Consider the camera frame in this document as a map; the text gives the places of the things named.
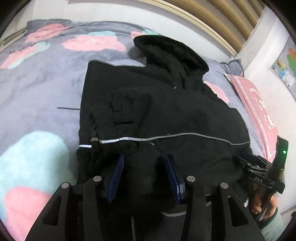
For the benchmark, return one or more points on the colourful wall map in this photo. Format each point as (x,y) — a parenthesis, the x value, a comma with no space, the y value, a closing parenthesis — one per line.
(285,66)

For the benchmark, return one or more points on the person's right hand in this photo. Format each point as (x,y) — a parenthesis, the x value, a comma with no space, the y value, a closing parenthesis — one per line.
(255,204)

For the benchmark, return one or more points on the grey floral bed blanket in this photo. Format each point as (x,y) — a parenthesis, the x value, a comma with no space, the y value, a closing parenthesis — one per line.
(42,81)

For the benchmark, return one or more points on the light green sleeve forearm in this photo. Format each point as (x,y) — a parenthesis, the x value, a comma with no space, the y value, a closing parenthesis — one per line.
(272,228)

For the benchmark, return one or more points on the striped brown window blind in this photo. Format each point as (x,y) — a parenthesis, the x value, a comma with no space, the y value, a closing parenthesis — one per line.
(231,23)

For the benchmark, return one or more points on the black hooded jacket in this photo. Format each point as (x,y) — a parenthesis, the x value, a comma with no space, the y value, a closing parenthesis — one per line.
(144,129)

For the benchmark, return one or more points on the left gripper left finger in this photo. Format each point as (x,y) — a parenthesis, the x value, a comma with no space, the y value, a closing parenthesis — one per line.
(82,211)

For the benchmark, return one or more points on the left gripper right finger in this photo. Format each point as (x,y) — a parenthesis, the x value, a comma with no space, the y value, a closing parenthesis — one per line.
(215,215)

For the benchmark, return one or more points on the pink pillow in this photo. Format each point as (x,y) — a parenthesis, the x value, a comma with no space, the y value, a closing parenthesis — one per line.
(262,119)

